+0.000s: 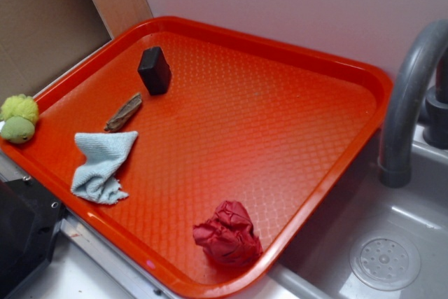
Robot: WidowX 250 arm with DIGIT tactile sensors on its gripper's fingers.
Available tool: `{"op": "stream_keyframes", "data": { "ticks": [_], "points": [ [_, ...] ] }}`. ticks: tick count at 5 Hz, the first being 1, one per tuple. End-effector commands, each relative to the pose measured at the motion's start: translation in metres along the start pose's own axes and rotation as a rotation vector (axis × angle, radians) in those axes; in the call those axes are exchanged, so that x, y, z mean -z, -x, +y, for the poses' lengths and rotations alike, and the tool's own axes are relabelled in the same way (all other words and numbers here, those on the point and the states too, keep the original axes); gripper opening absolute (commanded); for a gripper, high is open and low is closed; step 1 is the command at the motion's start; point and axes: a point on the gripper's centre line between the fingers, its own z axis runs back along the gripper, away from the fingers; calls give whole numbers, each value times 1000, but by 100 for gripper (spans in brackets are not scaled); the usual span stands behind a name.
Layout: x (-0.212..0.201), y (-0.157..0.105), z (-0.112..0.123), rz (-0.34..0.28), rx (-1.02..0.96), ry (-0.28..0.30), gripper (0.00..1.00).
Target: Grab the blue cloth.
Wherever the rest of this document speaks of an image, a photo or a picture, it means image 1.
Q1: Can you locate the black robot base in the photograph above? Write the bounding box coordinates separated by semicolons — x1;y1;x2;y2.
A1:
1;177;65;298

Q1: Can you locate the crumpled red cloth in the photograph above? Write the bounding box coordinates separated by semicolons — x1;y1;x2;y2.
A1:
192;201;263;267

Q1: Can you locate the light blue cloth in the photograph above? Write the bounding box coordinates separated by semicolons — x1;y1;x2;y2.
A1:
71;131;139;205

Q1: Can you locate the orange plastic tray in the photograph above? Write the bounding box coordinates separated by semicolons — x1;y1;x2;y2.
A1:
1;17;392;298

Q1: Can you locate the black rectangular block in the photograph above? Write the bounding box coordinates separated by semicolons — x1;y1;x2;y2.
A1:
137;46;172;96

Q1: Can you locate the brown wood stick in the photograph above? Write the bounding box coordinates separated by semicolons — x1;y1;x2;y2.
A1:
104;92;142;132

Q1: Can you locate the grey toy sink basin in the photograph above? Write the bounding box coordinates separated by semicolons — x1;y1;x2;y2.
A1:
270;126;447;298

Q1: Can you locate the green plush turtle toy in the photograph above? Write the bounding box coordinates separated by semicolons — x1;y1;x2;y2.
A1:
1;94;39;144

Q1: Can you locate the brown cardboard panel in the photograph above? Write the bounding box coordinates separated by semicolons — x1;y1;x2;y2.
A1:
1;0;152;98

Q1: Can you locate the sink drain strainer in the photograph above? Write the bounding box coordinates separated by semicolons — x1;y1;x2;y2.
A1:
349;230;421;291

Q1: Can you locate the grey curved faucet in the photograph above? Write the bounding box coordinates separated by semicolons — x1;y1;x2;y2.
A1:
378;19;447;188

